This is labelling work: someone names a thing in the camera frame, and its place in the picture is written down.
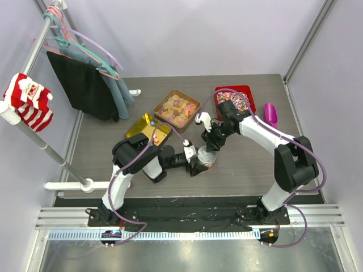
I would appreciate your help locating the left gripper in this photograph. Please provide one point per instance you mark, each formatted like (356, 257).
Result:
(195, 169)

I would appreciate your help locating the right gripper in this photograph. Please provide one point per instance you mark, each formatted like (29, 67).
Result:
(212, 142)

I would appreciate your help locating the white round lid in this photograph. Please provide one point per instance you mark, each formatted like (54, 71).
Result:
(206, 155)

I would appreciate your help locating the clear plastic cup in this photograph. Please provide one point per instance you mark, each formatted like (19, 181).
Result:
(206, 164)

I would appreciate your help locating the star candy tin box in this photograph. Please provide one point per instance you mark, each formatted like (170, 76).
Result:
(146, 125)

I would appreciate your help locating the purple plastic scoop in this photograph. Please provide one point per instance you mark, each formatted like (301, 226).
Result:
(270, 115)

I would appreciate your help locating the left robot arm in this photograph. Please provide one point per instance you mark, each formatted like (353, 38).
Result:
(136, 154)

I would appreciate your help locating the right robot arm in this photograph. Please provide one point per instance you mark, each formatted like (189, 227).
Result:
(294, 164)

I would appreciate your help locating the brown gummy candy tin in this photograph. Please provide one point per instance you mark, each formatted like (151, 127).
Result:
(178, 109)

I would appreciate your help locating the red candy box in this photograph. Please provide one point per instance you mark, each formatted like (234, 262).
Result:
(238, 94)

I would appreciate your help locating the grey-blue cloth on hanger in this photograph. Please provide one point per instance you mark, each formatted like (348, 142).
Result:
(118, 88)

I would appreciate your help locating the purple hanger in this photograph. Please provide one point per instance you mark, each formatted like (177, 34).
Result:
(111, 57)

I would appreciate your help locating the black cloth on hanger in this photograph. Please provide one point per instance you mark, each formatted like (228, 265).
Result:
(84, 87)

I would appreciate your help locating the pink hanger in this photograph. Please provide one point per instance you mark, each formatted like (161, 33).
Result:
(64, 40)

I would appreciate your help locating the teal hanger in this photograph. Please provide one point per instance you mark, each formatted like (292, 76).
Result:
(64, 39)

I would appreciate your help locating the santa red striped sock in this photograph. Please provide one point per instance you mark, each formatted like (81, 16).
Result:
(30, 101)

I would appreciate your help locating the metal clothes rack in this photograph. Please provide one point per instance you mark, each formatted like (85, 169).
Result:
(86, 185)

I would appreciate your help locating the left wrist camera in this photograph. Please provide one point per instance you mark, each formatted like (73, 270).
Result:
(190, 150)

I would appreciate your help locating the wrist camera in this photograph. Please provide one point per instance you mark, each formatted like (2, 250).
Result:
(190, 150)
(204, 119)

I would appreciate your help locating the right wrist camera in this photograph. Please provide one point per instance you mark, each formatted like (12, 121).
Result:
(204, 119)

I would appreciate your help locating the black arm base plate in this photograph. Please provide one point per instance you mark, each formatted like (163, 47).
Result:
(188, 215)

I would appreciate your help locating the white cable duct strip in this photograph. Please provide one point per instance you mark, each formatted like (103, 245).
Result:
(108, 235)

